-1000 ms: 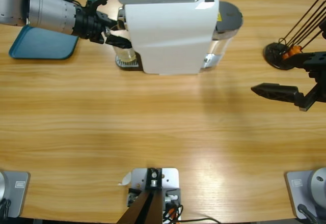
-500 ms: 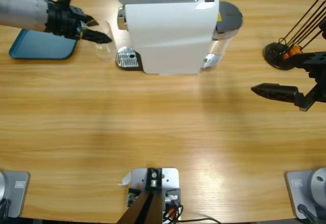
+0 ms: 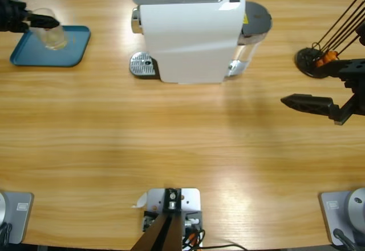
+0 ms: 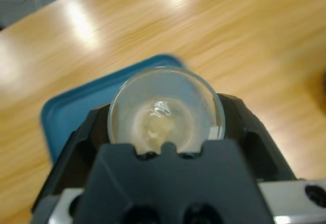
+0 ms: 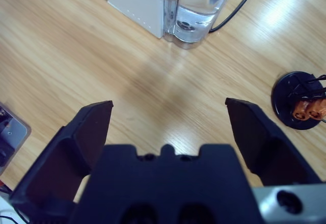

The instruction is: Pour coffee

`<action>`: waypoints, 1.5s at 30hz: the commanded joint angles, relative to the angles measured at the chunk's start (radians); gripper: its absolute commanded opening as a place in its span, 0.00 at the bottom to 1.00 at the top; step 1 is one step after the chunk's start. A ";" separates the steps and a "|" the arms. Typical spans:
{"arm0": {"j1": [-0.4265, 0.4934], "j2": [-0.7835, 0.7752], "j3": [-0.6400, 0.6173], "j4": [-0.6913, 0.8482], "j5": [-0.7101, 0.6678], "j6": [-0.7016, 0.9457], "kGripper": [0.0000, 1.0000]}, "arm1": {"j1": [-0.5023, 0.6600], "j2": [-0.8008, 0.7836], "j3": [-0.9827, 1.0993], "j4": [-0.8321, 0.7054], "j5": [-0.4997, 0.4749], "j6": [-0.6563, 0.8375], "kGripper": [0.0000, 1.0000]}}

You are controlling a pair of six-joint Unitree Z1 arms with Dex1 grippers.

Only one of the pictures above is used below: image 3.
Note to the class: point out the clear water tank black lid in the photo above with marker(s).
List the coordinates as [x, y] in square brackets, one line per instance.
[256, 17]

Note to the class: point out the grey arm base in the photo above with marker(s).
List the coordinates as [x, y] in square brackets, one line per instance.
[332, 214]
[20, 214]

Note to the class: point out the blue plastic tray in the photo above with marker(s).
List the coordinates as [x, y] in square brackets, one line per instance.
[34, 54]

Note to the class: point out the white tape tab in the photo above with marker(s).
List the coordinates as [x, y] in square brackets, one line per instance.
[141, 201]

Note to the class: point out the dark camera post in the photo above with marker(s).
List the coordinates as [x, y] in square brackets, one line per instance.
[162, 234]

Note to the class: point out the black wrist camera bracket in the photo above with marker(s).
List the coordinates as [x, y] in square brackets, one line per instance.
[361, 34]

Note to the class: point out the white capsule coffee machine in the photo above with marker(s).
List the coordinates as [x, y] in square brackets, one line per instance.
[188, 40]

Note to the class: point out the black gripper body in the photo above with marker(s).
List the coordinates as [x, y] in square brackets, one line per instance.
[358, 92]
[11, 15]

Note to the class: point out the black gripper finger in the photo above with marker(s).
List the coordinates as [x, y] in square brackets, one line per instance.
[348, 68]
[309, 104]
[42, 21]

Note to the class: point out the black capsule holder with rods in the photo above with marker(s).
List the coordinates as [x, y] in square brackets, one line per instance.
[305, 60]

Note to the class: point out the chrome slotted drip tray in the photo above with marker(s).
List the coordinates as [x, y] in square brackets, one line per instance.
[139, 62]

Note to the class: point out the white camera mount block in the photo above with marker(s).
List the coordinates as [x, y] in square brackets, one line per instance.
[189, 198]

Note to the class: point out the clear glass cup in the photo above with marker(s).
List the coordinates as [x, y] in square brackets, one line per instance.
[54, 38]

